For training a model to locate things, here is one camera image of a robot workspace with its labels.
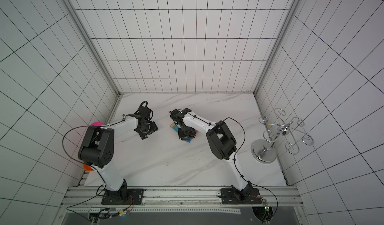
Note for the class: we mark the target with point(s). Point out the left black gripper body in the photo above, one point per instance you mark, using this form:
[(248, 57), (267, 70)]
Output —
[(148, 129)]

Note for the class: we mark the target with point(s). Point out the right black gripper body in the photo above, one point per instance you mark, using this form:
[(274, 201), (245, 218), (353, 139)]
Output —
[(186, 132)]

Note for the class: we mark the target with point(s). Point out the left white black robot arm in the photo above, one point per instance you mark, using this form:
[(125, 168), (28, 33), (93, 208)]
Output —
[(97, 150)]

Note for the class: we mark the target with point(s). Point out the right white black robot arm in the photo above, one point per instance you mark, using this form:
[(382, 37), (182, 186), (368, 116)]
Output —
[(222, 144)]

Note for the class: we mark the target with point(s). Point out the magenta plastic goblet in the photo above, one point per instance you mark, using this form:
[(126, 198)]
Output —
[(97, 124)]

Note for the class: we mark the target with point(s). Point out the orange plastic bowl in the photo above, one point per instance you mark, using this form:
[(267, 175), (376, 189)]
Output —
[(88, 168)]

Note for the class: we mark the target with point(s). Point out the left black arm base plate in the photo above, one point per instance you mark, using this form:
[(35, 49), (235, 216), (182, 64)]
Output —
[(123, 197)]

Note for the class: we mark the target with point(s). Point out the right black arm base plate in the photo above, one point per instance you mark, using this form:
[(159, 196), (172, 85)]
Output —
[(235, 197)]

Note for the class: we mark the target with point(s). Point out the chrome wire cup rack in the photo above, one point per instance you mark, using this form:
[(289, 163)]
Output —
[(264, 150)]

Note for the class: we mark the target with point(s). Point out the aluminium mounting rail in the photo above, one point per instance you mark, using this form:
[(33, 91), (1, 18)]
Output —
[(148, 197)]

